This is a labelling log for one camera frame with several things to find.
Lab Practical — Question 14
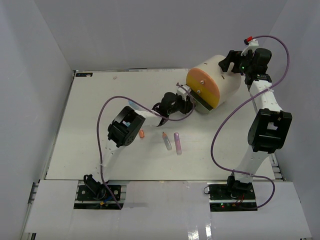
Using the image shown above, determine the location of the round three-drawer storage box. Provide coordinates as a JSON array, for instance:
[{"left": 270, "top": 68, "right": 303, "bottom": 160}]
[{"left": 186, "top": 55, "right": 242, "bottom": 114}]

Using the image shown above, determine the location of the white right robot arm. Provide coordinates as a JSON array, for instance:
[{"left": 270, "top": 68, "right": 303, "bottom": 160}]
[{"left": 218, "top": 48, "right": 292, "bottom": 200}]

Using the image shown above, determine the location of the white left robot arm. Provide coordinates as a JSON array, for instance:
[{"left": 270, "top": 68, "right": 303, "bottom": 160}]
[{"left": 96, "top": 92, "right": 195, "bottom": 184}]

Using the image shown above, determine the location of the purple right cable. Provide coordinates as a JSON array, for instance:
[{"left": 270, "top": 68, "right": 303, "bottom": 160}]
[{"left": 210, "top": 34, "right": 291, "bottom": 209}]

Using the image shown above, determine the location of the light blue highlighter body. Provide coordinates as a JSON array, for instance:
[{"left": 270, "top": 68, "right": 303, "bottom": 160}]
[{"left": 128, "top": 100, "right": 139, "bottom": 110}]

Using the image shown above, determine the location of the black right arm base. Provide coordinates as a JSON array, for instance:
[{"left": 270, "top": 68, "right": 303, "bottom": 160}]
[{"left": 203, "top": 175, "right": 258, "bottom": 213}]

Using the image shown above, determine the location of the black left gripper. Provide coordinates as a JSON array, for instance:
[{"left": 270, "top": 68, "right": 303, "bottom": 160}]
[{"left": 167, "top": 94, "right": 196, "bottom": 116}]

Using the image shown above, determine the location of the pink purple highlighter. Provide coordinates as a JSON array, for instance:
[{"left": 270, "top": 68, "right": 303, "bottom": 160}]
[{"left": 173, "top": 132, "right": 182, "bottom": 155}]

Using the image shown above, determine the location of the orange highlighter body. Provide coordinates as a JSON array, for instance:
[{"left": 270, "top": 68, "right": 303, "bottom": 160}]
[{"left": 162, "top": 132, "right": 172, "bottom": 151}]

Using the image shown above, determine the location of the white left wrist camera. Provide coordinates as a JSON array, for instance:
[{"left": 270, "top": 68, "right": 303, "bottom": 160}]
[{"left": 176, "top": 85, "right": 191, "bottom": 101}]

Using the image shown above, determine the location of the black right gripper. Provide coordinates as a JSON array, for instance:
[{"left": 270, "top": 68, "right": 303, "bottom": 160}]
[{"left": 218, "top": 50, "right": 255, "bottom": 75}]

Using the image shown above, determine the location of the orange highlighter cap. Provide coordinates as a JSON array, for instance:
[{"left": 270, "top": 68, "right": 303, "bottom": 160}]
[{"left": 138, "top": 129, "right": 145, "bottom": 138}]

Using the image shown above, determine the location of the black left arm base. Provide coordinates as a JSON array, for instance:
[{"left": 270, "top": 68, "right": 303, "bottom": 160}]
[{"left": 73, "top": 174, "right": 125, "bottom": 210}]

